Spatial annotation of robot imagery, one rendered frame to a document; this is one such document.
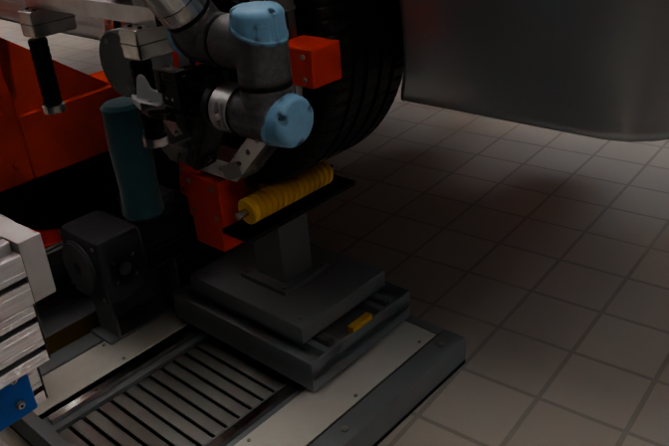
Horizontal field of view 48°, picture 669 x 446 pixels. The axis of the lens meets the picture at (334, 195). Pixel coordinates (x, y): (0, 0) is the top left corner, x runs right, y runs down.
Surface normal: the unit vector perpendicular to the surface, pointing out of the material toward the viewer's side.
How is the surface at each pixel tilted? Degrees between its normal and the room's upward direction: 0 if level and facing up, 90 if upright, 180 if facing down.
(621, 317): 0
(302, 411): 0
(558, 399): 0
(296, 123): 90
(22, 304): 90
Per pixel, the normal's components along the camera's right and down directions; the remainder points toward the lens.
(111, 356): -0.07, -0.90
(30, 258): 0.79, 0.21
